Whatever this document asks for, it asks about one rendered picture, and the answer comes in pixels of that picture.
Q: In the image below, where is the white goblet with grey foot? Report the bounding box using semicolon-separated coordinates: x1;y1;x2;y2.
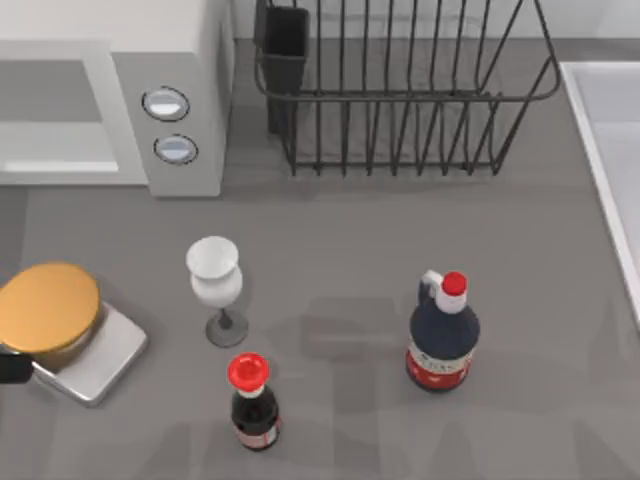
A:
185;236;250;348

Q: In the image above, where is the large dark bottle red cap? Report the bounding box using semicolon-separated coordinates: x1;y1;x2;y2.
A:
405;270;482;394

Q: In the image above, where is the pale microwave oven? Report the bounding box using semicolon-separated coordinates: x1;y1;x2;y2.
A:
0;39;236;200

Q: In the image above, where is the round microwave knob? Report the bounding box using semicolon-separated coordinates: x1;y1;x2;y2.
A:
152;133;199;165
141;85;191;122

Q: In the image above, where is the small dark bottle red cap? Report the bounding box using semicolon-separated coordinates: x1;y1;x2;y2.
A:
226;352;282;451

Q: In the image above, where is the black cutlery holder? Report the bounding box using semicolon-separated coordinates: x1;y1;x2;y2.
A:
253;4;310;135

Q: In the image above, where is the silver square scale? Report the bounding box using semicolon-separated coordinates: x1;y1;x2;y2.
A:
30;301;149;407

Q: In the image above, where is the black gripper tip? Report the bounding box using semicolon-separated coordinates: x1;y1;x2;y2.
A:
0;351;33;385

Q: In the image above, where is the dark wire dish rack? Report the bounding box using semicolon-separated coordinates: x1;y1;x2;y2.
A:
252;0;561;178

